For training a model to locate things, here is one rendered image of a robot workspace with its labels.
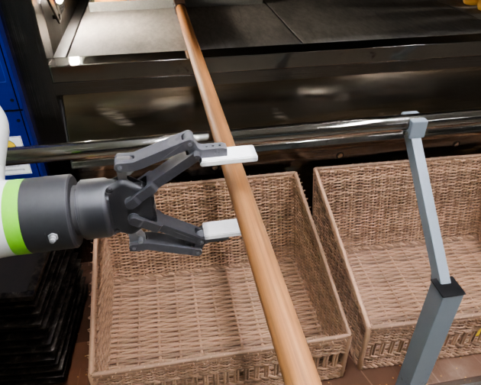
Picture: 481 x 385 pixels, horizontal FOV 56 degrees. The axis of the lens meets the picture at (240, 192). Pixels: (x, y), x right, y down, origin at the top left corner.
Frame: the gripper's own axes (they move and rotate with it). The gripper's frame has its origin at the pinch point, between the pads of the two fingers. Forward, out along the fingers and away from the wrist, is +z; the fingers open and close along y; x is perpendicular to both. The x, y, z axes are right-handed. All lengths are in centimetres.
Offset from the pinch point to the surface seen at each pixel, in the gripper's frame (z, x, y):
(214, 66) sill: 5, -58, 4
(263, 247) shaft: 0.3, 11.7, -0.8
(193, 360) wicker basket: -8.1, -8.4, 46.6
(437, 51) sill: 63, -57, 4
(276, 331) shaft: -0.9, 22.2, -0.2
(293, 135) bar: 13.3, -20.2, 3.7
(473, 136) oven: 82, -57, 30
